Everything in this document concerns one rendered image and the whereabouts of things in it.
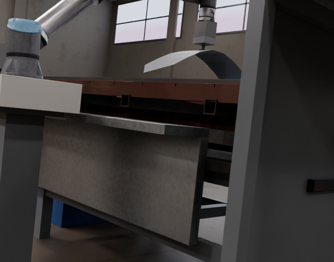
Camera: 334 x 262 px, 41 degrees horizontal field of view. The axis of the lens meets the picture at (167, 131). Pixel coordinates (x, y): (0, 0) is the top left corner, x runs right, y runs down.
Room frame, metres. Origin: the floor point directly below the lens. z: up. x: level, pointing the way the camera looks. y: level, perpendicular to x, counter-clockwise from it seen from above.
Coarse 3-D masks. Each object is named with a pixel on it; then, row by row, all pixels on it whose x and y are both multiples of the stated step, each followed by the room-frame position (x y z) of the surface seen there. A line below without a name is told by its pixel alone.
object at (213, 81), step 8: (96, 80) 1.99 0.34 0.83; (104, 80) 1.95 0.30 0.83; (112, 80) 1.90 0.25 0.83; (120, 80) 1.86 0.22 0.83; (128, 80) 1.82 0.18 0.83; (136, 80) 1.79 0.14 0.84; (144, 80) 1.75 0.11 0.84; (152, 80) 1.71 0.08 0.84; (160, 80) 1.68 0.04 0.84; (168, 80) 1.65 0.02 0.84; (176, 80) 1.62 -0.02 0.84; (184, 80) 1.59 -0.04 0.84; (192, 80) 1.56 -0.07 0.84; (200, 80) 1.53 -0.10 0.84; (208, 80) 1.51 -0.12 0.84; (216, 80) 1.48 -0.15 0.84; (224, 80) 1.46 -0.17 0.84; (232, 80) 1.43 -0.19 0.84
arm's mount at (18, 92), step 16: (0, 80) 1.40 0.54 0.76; (16, 80) 1.42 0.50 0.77; (32, 80) 1.46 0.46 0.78; (48, 80) 1.49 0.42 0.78; (0, 96) 1.39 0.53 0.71; (16, 96) 1.43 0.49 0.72; (32, 96) 1.46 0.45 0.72; (48, 96) 1.50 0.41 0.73; (64, 96) 1.54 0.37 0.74; (80, 96) 1.58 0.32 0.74
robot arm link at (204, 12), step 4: (200, 8) 2.02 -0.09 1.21; (204, 8) 2.01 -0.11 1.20; (208, 8) 2.00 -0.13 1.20; (212, 8) 2.01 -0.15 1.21; (200, 12) 2.02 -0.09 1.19; (204, 12) 2.01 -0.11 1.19; (208, 12) 2.00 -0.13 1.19; (212, 12) 2.01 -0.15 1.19; (200, 16) 2.02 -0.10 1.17; (204, 16) 2.01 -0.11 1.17; (208, 16) 2.00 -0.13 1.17
